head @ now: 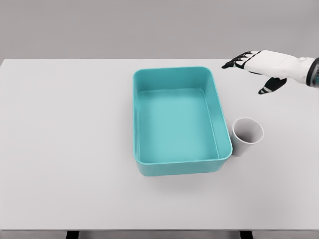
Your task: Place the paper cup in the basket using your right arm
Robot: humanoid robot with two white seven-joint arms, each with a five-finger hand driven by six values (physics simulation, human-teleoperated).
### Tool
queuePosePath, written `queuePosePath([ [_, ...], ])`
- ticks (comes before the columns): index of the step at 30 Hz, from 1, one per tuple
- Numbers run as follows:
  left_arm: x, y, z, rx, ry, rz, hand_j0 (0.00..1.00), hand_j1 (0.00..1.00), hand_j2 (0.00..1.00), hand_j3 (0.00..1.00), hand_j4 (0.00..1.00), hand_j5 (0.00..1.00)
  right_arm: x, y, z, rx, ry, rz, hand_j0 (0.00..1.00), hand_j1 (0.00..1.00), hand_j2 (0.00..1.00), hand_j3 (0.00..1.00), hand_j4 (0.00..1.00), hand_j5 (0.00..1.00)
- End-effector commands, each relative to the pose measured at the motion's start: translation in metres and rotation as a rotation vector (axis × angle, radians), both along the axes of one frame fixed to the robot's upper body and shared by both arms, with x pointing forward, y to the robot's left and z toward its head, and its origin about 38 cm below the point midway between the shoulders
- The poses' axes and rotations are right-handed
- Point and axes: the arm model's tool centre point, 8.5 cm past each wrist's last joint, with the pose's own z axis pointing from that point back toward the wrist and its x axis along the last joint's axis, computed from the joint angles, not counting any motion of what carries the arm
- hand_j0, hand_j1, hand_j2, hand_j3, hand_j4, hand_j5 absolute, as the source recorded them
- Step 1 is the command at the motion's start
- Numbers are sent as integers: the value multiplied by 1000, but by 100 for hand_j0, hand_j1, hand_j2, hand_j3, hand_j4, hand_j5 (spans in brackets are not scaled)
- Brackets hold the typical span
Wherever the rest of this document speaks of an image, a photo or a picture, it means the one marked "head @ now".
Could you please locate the white paper cup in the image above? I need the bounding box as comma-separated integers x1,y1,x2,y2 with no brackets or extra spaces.
230,118,264,158

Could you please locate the teal plastic basket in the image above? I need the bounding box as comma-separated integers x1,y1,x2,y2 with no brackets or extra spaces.
132,66,233,178

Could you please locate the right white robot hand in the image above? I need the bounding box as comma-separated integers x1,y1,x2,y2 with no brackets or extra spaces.
221,50,301,95

